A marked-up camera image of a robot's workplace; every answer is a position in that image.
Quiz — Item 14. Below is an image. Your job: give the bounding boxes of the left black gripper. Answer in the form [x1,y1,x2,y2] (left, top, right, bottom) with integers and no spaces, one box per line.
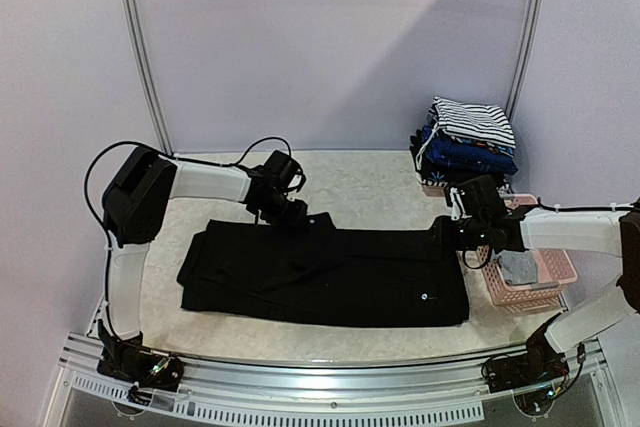
[257,192,307,230]

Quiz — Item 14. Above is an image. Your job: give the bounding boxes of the black white striped shirt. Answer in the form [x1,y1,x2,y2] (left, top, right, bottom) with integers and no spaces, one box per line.
[432,97,516,149]

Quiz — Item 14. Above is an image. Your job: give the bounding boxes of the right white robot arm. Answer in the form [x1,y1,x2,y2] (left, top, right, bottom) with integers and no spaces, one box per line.
[433,175,639,383]

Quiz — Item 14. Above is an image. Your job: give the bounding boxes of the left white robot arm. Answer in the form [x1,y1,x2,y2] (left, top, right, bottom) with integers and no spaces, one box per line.
[101,144,307,340]

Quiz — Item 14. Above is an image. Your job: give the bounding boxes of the pink plastic laundry basket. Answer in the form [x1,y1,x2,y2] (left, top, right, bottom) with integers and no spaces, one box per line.
[479,194,580,308]

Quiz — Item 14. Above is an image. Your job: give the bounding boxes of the grey garment in basket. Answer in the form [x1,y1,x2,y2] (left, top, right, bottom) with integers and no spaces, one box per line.
[496,251,539,286]

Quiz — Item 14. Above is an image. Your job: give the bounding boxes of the black printed folded garment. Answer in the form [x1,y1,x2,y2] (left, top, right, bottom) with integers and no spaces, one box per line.
[409,128,513,188]

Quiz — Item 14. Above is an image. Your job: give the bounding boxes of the blue orange patterned shorts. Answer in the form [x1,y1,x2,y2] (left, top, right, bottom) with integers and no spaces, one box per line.
[435,128,515,157]

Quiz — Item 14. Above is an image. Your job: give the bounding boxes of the dark blue folded garment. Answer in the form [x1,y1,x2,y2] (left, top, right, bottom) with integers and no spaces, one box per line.
[423,132,518,175]

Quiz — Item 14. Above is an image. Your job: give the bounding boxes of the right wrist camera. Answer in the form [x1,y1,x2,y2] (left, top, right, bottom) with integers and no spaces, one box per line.
[445,187,465,221]

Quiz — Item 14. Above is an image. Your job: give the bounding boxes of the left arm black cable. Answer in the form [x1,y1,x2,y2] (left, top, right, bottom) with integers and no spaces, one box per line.
[83,135,307,333]

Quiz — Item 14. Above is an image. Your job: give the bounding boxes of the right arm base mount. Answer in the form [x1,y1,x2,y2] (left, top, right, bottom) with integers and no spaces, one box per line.
[481,330,586,399]

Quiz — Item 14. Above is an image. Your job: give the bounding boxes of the aluminium front rail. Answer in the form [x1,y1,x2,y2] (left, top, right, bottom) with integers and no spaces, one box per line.
[44,334,624,426]

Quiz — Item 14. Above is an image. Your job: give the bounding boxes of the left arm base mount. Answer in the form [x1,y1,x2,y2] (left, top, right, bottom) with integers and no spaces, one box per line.
[97,320,185,392]

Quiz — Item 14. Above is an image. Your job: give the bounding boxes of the right aluminium corner post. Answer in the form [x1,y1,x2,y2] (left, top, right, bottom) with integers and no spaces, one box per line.
[505,0,542,120]

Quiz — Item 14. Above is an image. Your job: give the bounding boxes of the aluminium corner post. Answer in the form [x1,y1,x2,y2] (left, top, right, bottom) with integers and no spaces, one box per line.
[505,0,542,120]
[122,0,173,153]

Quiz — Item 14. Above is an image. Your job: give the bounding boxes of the left aluminium corner post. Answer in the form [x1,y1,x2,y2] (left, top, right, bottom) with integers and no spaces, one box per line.
[122,0,173,153]

